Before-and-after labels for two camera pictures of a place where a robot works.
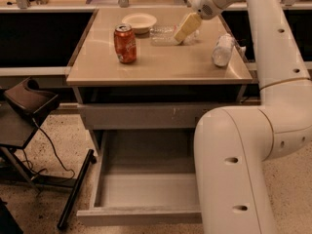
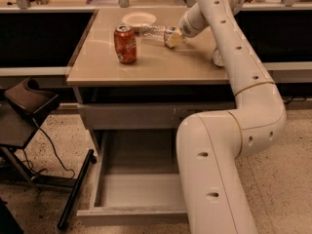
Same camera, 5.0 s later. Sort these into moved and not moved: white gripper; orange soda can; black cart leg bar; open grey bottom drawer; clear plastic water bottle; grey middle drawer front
Moved: clear plastic water bottle; white gripper
Not moved: open grey bottom drawer; orange soda can; grey middle drawer front; black cart leg bar
